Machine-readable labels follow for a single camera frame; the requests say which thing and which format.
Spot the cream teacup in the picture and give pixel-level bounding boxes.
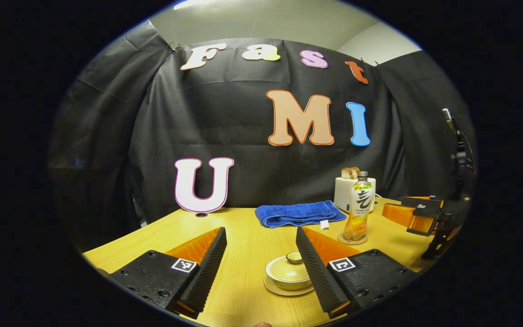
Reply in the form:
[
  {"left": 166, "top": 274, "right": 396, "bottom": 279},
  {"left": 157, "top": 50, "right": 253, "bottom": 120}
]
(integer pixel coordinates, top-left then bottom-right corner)
[{"left": 265, "top": 256, "right": 313, "bottom": 292}]

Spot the white toaster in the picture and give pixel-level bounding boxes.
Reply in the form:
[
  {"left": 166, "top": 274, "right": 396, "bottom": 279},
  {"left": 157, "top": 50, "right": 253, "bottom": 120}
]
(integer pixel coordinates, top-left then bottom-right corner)
[{"left": 333, "top": 176, "right": 377, "bottom": 213}]

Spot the folded blue towel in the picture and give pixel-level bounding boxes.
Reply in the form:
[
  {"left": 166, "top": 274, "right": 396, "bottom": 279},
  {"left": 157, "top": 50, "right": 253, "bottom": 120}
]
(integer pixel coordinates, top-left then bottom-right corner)
[{"left": 255, "top": 200, "right": 348, "bottom": 230}]

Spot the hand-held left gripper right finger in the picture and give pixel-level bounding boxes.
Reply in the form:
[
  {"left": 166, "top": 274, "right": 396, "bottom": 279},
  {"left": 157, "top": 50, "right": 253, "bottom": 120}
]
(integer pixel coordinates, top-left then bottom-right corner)
[{"left": 295, "top": 226, "right": 419, "bottom": 319}]

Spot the cream saucer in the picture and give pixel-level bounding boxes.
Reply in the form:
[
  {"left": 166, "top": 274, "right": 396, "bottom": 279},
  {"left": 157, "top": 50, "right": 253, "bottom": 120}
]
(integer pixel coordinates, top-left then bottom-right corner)
[{"left": 263, "top": 274, "right": 316, "bottom": 297}]

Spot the black backdrop cloth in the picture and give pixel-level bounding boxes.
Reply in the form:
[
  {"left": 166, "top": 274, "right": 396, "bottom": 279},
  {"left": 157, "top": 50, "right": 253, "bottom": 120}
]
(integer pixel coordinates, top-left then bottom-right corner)
[{"left": 48, "top": 20, "right": 478, "bottom": 253}]

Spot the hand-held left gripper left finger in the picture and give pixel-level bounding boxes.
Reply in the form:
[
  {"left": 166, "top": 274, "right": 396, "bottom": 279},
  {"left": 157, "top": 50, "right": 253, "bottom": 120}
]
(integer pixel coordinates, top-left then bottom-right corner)
[{"left": 109, "top": 226, "right": 228, "bottom": 320}]

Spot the round cork coaster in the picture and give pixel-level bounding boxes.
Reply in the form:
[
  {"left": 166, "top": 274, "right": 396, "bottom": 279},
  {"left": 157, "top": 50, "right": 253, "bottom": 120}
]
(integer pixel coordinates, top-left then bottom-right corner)
[{"left": 337, "top": 232, "right": 369, "bottom": 246}]

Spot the clear water bottle white label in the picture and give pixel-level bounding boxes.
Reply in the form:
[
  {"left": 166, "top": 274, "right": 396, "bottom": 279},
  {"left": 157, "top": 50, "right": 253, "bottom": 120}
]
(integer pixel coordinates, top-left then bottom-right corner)
[{"left": 343, "top": 170, "right": 375, "bottom": 242}]

